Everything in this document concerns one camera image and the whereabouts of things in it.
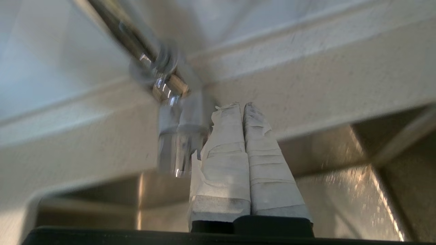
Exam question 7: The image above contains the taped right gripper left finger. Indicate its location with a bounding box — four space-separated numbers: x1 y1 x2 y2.
188 102 252 234

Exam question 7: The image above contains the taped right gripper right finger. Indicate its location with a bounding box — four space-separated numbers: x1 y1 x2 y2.
243 102 312 220

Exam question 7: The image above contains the chrome gooseneck kitchen faucet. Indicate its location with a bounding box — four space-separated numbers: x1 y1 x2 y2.
73 0 215 179

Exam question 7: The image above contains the stainless steel sink basin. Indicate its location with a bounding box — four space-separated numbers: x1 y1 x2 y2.
34 105 436 242

